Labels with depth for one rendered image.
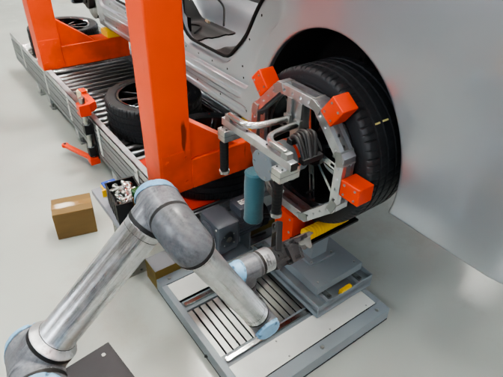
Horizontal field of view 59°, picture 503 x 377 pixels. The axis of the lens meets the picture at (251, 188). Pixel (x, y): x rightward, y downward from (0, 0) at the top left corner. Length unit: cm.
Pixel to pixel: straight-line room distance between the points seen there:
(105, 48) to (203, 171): 195
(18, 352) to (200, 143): 112
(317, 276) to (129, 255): 112
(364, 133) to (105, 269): 94
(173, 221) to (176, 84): 87
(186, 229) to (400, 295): 158
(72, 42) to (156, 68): 201
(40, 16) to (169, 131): 193
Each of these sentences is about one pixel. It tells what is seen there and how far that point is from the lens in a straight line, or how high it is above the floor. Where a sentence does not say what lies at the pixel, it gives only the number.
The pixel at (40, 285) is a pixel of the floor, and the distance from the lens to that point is 259.
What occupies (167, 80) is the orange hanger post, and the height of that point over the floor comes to 108.
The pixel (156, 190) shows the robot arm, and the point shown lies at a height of 107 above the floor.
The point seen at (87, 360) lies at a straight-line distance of 183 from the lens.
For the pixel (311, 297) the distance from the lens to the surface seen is 217.
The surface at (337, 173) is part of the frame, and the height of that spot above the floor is 90.
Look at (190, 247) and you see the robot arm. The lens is 113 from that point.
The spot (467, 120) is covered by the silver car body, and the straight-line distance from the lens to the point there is 143.
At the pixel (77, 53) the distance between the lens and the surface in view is 379.
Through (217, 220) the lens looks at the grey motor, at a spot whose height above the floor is 41.
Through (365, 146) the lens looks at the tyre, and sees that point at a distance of 160.
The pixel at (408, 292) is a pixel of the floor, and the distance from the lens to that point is 252.
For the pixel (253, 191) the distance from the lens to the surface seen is 188.
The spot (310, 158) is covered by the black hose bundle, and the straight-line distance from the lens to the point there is 152.
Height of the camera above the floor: 176
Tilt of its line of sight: 35 degrees down
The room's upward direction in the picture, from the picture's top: 2 degrees clockwise
